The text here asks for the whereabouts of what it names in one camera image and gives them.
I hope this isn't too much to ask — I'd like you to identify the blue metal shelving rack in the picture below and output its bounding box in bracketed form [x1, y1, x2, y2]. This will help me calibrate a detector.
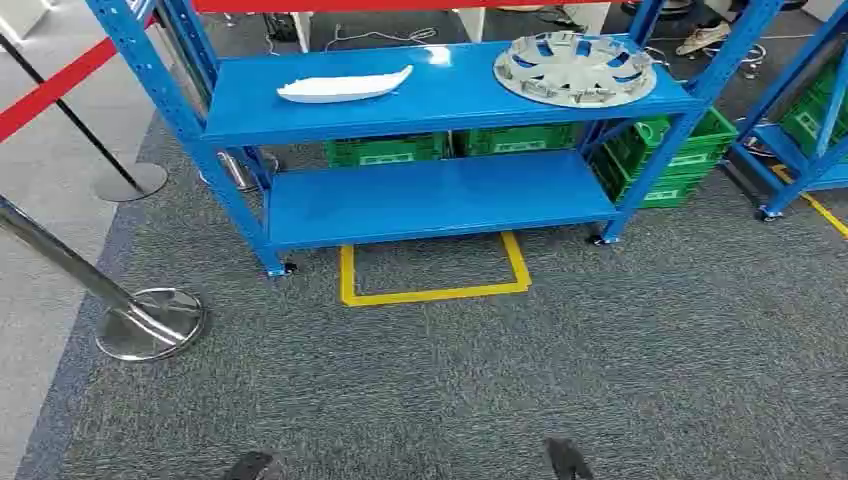
[86, 0, 790, 280]
[728, 0, 848, 223]

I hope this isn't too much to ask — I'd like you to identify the yellow floor tape square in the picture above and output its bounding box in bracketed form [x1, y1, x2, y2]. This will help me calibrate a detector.
[339, 231, 533, 308]

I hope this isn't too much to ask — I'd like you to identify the green plastic crate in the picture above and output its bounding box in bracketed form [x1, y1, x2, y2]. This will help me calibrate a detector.
[588, 146, 705, 211]
[606, 107, 739, 181]
[780, 59, 848, 159]
[457, 123, 584, 158]
[324, 132, 452, 169]

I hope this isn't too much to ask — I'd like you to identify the white plastic car part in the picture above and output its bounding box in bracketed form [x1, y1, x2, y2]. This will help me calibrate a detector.
[276, 64, 415, 105]

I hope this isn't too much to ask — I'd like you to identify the white table leg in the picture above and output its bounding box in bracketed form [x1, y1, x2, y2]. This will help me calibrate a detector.
[457, 7, 487, 44]
[291, 11, 314, 53]

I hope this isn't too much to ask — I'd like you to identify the silver wheel hubcap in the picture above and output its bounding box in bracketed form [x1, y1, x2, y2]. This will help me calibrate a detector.
[492, 31, 658, 109]

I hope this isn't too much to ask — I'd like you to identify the red barrier belt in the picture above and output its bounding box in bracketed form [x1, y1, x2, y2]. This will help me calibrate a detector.
[192, 0, 637, 15]
[0, 16, 157, 144]

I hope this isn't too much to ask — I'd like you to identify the black robot right leg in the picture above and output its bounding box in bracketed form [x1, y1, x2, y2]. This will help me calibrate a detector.
[544, 437, 596, 480]

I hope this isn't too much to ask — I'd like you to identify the person's shoe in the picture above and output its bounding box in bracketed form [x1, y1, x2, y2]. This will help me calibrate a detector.
[675, 21, 732, 57]

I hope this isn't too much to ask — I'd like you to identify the chrome stanchion post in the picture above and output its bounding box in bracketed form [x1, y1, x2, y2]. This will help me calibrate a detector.
[0, 195, 207, 363]
[198, 150, 280, 195]

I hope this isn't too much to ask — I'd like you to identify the white cable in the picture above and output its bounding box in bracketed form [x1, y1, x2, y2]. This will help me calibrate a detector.
[323, 25, 439, 53]
[645, 42, 768, 81]

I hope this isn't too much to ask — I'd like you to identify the black stanchion post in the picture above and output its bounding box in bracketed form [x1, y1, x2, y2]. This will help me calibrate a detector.
[0, 33, 170, 204]

